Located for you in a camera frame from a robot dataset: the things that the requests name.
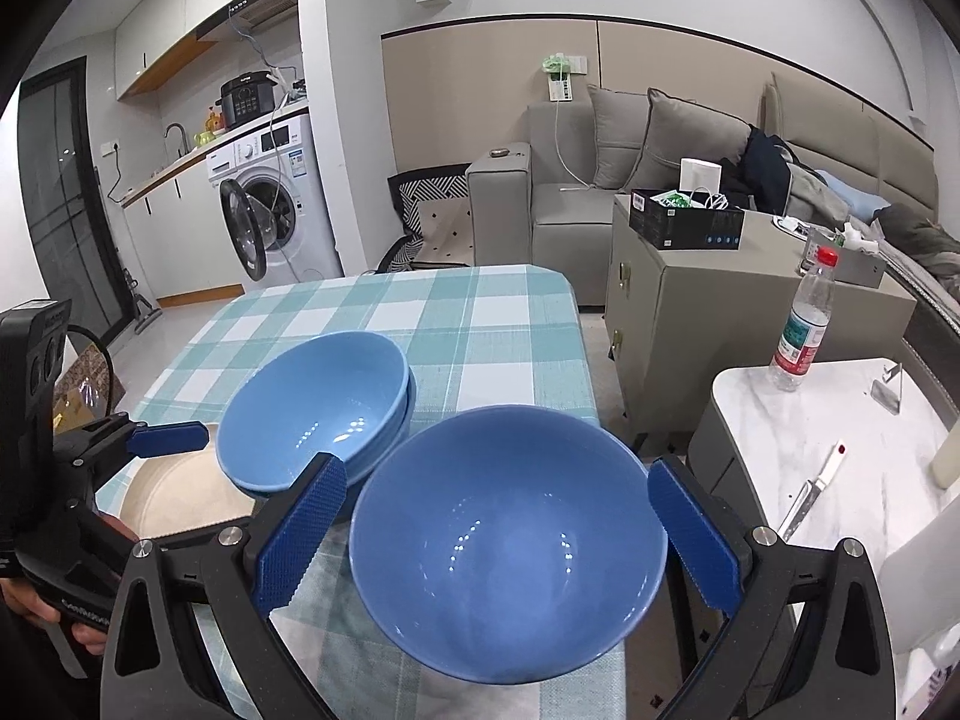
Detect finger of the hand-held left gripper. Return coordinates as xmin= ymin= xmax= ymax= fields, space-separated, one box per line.
xmin=52 ymin=412 xmax=211 ymax=492

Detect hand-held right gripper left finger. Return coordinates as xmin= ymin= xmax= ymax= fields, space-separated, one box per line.
xmin=97 ymin=452 xmax=350 ymax=720

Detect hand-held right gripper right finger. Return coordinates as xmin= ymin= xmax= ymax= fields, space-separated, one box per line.
xmin=646 ymin=456 xmax=897 ymax=720

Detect cream plate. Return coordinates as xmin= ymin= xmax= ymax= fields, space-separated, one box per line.
xmin=120 ymin=424 xmax=260 ymax=541

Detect blue bowl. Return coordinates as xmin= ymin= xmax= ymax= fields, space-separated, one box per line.
xmin=216 ymin=330 xmax=412 ymax=488
xmin=225 ymin=367 xmax=418 ymax=500
xmin=349 ymin=405 xmax=670 ymax=685

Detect person's left hand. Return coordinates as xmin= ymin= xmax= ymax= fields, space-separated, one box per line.
xmin=0 ymin=576 xmax=110 ymax=658

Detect mop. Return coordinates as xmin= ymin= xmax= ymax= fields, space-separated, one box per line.
xmin=124 ymin=270 xmax=162 ymax=335

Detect white marble table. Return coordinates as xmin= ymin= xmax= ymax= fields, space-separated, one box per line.
xmin=686 ymin=358 xmax=960 ymax=691

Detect white kitchen counter cabinet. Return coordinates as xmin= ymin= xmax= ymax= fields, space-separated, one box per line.
xmin=120 ymin=150 xmax=245 ymax=308

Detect grey cabinet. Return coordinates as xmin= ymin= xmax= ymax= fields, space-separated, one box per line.
xmin=604 ymin=193 xmax=920 ymax=436

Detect clear water bottle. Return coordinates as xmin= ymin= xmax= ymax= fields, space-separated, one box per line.
xmin=767 ymin=245 xmax=839 ymax=393

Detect white washing machine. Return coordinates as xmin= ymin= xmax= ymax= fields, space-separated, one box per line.
xmin=206 ymin=109 xmax=342 ymax=293

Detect small metal stand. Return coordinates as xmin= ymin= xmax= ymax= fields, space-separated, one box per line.
xmin=872 ymin=364 xmax=903 ymax=415

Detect black framed glass door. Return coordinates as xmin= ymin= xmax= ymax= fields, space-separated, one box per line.
xmin=16 ymin=58 xmax=125 ymax=361

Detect teal checked tablecloth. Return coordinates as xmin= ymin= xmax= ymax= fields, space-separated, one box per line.
xmin=94 ymin=264 xmax=627 ymax=720

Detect black box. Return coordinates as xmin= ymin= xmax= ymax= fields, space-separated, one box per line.
xmin=628 ymin=189 xmax=746 ymax=250

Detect grey tissue box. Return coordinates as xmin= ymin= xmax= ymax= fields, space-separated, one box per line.
xmin=802 ymin=225 xmax=887 ymax=287

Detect chair with patterned cushion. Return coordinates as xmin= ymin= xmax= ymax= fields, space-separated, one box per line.
xmin=375 ymin=163 xmax=477 ymax=275

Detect black pressure cooker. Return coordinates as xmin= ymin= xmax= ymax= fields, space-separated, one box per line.
xmin=217 ymin=71 xmax=280 ymax=130

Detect grey sofa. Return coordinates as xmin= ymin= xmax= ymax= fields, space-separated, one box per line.
xmin=466 ymin=73 xmax=960 ymax=316

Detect white box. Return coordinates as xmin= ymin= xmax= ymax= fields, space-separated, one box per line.
xmin=679 ymin=158 xmax=722 ymax=200

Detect light blue pillow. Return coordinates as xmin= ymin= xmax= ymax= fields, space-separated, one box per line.
xmin=832 ymin=184 xmax=890 ymax=222

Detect grey blanket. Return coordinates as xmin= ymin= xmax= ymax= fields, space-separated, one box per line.
xmin=874 ymin=206 xmax=960 ymax=278

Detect dark clothing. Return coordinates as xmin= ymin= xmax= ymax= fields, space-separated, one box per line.
xmin=720 ymin=124 xmax=826 ymax=215

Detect white upper kitchen cabinets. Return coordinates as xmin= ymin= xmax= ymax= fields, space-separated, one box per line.
xmin=112 ymin=0 xmax=245 ymax=98

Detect grey cushion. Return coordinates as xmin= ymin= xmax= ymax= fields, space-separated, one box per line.
xmin=634 ymin=88 xmax=755 ymax=192
xmin=587 ymin=84 xmax=653 ymax=188

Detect range hood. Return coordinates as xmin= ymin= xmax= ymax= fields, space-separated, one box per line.
xmin=196 ymin=0 xmax=299 ymax=42

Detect black cable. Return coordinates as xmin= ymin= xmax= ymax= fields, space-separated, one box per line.
xmin=67 ymin=322 xmax=117 ymax=415

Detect white handled knife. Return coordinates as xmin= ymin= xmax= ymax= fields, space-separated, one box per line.
xmin=776 ymin=444 xmax=847 ymax=541

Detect white charger cable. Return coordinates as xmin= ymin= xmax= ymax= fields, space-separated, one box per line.
xmin=553 ymin=101 xmax=593 ymax=188

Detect wall socket with charger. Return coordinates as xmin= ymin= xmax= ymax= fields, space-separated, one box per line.
xmin=538 ymin=52 xmax=590 ymax=102

